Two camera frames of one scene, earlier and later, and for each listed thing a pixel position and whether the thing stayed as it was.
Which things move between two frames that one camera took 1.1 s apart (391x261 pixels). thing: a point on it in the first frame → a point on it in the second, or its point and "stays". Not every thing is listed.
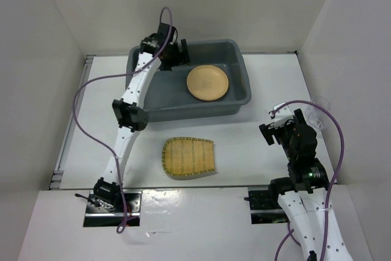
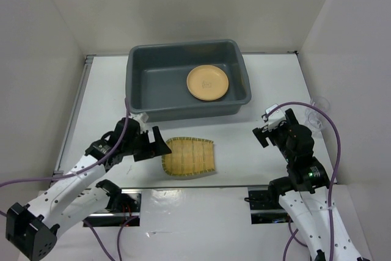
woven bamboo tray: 185,155 stays
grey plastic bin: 168,98 stays
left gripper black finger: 165,67 → 158,148
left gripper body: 173,57 → 129,145
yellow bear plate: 207,83 stays
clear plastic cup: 315,115 stays
